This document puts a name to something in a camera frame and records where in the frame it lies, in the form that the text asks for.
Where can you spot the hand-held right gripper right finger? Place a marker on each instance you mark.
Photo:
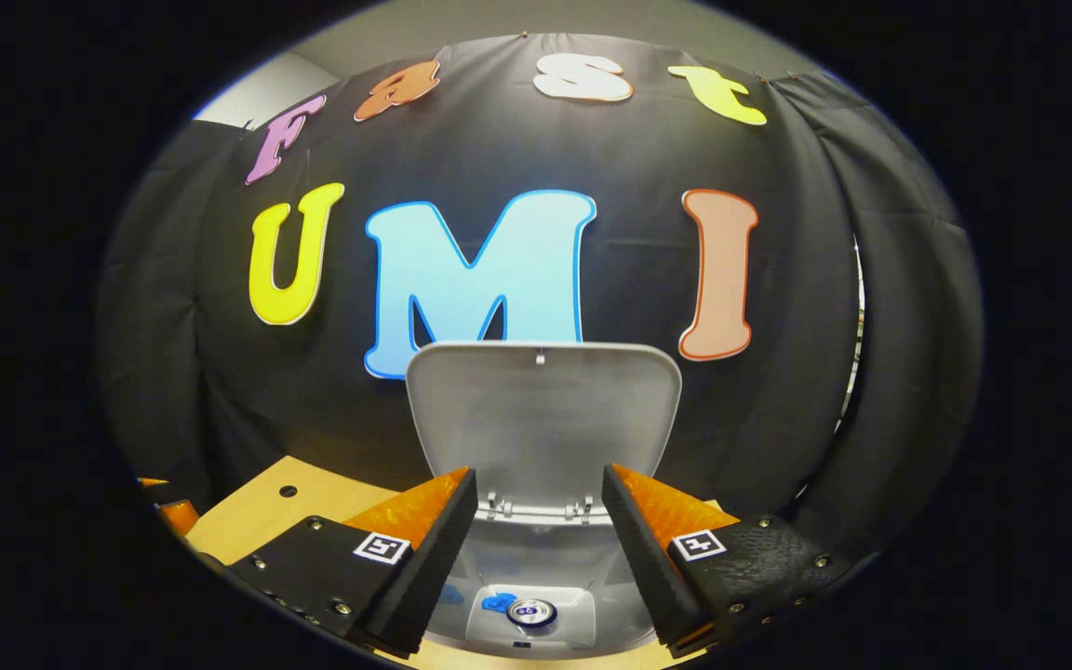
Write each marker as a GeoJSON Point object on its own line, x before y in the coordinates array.
{"type": "Point", "coordinates": [643, 568]}

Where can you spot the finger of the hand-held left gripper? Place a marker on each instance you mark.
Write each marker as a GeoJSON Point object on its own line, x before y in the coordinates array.
{"type": "Point", "coordinates": [180, 517]}
{"type": "Point", "coordinates": [153, 482]}

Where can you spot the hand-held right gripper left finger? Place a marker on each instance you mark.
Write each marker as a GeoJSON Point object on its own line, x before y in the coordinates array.
{"type": "Point", "coordinates": [434, 568]}

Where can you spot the blue paper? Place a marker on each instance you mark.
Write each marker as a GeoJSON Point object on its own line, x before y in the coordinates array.
{"type": "Point", "coordinates": [496, 603]}

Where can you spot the silver blue pop can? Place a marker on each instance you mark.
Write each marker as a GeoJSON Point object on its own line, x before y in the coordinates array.
{"type": "Point", "coordinates": [532, 612]}

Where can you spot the white desktop garbage bin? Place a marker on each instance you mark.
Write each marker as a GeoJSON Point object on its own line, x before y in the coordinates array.
{"type": "Point", "coordinates": [541, 419]}

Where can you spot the wooden desktop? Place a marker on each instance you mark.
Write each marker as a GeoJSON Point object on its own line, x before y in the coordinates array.
{"type": "Point", "coordinates": [257, 521]}

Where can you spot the black backdrop cloth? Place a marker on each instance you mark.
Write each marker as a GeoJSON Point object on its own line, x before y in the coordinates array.
{"type": "Point", "coordinates": [638, 279]}

